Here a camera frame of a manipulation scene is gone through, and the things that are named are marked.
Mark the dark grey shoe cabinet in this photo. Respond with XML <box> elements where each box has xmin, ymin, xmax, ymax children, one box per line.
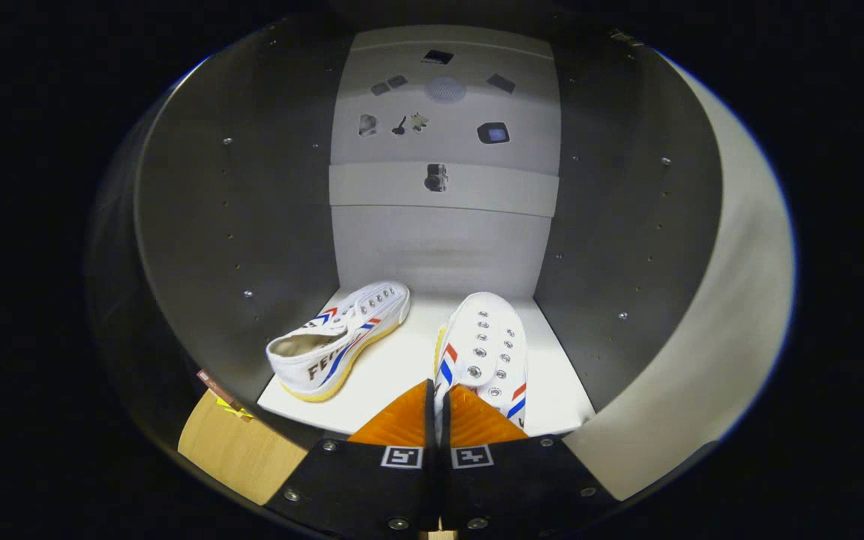
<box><xmin>91</xmin><ymin>15</ymin><xmax>725</xmax><ymax>451</ymax></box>

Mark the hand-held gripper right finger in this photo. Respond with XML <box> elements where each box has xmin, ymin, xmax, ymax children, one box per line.
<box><xmin>442</xmin><ymin>384</ymin><xmax>622</xmax><ymax>540</ymax></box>

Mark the yellow book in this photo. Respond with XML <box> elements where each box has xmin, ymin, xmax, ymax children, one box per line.
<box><xmin>214</xmin><ymin>397</ymin><xmax>254</xmax><ymax>422</ymax></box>

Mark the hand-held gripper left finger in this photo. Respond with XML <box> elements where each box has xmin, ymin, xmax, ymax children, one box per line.
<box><xmin>262</xmin><ymin>379</ymin><xmax>442</xmax><ymax>540</ymax></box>

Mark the white canvas shoe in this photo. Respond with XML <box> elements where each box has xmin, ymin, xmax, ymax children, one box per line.
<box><xmin>265</xmin><ymin>280</ymin><xmax>412</xmax><ymax>404</ymax></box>
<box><xmin>432</xmin><ymin>291</ymin><xmax>529</xmax><ymax>440</ymax></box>

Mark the white cabinet shelf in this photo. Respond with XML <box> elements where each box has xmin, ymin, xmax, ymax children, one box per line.
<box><xmin>256</xmin><ymin>287</ymin><xmax>598</xmax><ymax>437</ymax></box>

